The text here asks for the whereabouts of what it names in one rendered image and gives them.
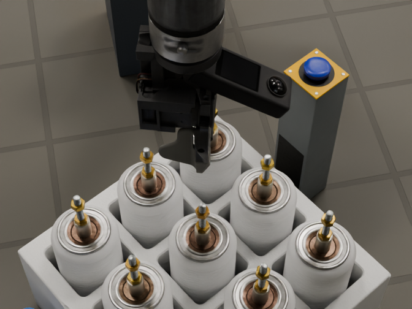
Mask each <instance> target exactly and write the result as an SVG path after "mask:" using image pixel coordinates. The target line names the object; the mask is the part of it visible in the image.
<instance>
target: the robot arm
mask: <svg viewBox="0 0 412 309"><path fill-rule="evenodd" d="M147 5H148V19H149V26H147V25H140V30H139V39H138V43H137V47H136V51H135V52H136V60H140V70H141V72H140V73H139V74H138V76H137V79H138V80H137V81H136V92H137V93H138V98H137V106H138V112H139V124H140V129H145V130H154V131H160V132H175V128H180V129H179V130H178V132H177V140H176V141H174V142H171V143H167V144H165V145H161V146H160V147H159V150H158V152H159V155H160V156H161V157H163V158H165V159H169V160H173V161H177V162H182V163H185V164H189V165H192V166H193V167H194V168H195V169H196V172H197V173H200V174H202V173H203V172H204V171H205V170H206V169H207V168H208V167H209V166H210V142H211V141H212V140H213V127H214V121H215V110H216V99H217V94H219V95H221V96H224V97H226V98H228V99H231V100H233V101H235V102H238V103H240V104H243V105H245V106H247V107H250V108H252V109H255V110H257V111H260V112H262V113H264V114H267V115H269V116H272V117H274V118H281V117H282V116H283V115H284V114H285V113H286V112H288V111H289V109H290V103H291V89H292V78H291V77H290V76H288V75H286V74H283V73H281V72H278V71H276V70H275V69H272V68H270V67H267V66H265V65H263V64H261V63H258V62H256V61H253V60H252V59H249V58H247V57H245V56H242V55H240V54H238V53H236V52H234V51H231V50H228V49H226V48H224V47H222V44H223V40H224V19H225V8H224V7H225V0H147ZM139 76H140V78H139ZM138 83H139V90H138ZM193 126H196V128H194V127H193ZM193 136H194V143H195V144H193Z"/></svg>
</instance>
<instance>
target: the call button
mask: <svg viewBox="0 0 412 309"><path fill-rule="evenodd" d="M330 70H331V66H330V63H329V62H328V60H326V59H324V58H322V57H312V58H309V59H307V60H306V62H305V64H304V67H303V71H304V73H305V75H306V76H307V77H308V78H310V79H311V80H314V81H320V80H323V79H325V78H327V77H328V76H329V74H330Z"/></svg>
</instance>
